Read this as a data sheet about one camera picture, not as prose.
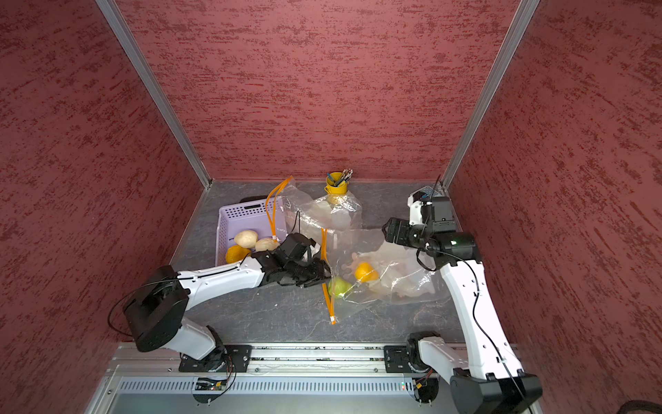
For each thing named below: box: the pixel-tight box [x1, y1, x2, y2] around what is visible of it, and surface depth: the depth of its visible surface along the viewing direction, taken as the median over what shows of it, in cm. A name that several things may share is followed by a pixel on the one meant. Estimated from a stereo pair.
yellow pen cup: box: [324, 171, 349, 195], surface depth 109 cm
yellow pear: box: [224, 244, 251, 264], surface depth 94 cm
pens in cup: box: [327, 168, 354, 188], surface depth 103 cm
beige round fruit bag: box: [255, 237, 281, 251], surface depth 95 cm
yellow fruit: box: [354, 262, 381, 283], surface depth 89 cm
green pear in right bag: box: [328, 276, 352, 296], surface depth 85 cm
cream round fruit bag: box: [233, 229, 259, 249], surface depth 96 cm
